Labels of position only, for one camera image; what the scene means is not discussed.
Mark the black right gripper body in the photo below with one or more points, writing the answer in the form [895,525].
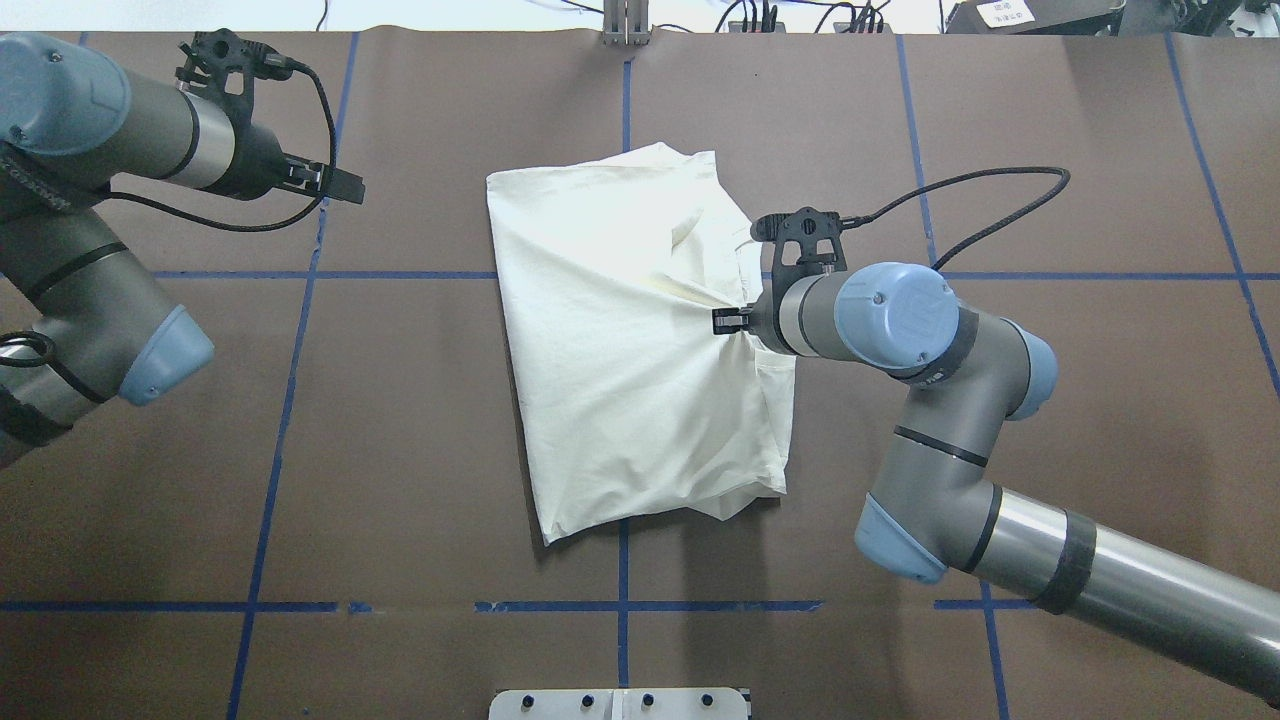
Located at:
[765,317]

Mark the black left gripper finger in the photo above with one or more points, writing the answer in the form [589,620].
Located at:
[319,180]

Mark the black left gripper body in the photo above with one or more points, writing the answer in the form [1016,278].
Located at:
[256,165]

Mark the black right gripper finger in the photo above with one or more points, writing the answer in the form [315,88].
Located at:
[731,320]

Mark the cream long-sleeve cat shirt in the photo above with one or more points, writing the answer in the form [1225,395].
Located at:
[609,272]

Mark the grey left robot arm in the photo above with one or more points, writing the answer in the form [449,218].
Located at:
[73,120]

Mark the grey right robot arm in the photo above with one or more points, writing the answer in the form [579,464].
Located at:
[1102,450]

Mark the brown table cover mat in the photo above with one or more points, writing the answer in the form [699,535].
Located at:
[334,519]

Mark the black box with label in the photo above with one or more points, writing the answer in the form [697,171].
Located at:
[1056,18]

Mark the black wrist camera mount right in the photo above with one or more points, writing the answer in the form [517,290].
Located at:
[806,242]

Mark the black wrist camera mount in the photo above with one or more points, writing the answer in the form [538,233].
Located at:
[222,67]
[806,242]

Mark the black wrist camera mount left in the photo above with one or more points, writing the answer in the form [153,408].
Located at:
[222,67]

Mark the aluminium frame post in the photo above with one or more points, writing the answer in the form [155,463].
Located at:
[626,23]

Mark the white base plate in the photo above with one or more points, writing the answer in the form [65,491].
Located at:
[623,703]

